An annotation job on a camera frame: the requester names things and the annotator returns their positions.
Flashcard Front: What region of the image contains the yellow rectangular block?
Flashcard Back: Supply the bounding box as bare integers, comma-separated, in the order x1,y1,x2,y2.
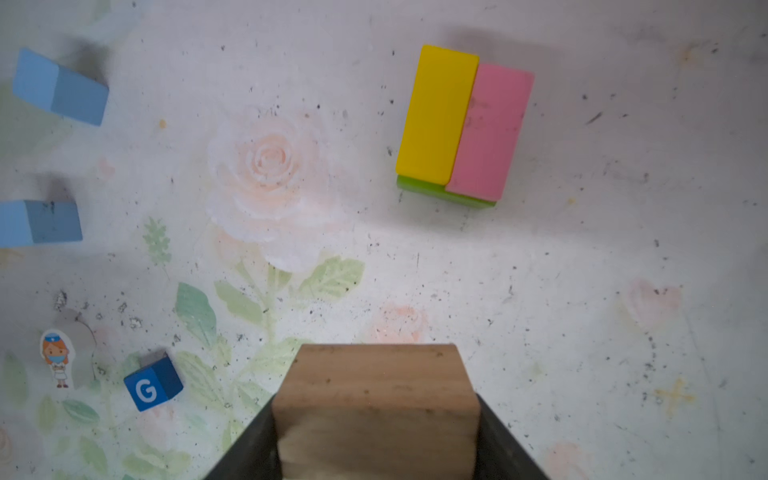
395,45,479,186

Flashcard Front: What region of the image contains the blue letter G cube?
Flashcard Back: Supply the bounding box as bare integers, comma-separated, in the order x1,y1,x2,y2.
123,355,184,412

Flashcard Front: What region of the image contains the natural wood rectangular block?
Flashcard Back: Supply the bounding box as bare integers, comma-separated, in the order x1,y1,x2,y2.
272,344,481,479

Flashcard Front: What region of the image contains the pink rectangular block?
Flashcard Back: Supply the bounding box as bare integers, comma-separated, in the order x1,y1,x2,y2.
445,64,535,203

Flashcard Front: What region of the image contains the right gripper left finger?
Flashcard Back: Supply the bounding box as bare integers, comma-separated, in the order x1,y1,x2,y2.
204,398,282,480

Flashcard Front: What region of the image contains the light blue cube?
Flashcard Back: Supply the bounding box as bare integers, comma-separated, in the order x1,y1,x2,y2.
0,200,83,248
12,48,109,126

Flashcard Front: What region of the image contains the green rectangular block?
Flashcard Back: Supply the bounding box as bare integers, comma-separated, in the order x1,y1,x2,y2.
396,175,496,209

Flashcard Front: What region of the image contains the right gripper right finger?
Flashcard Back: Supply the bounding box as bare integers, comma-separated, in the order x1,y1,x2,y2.
473,395,549,480

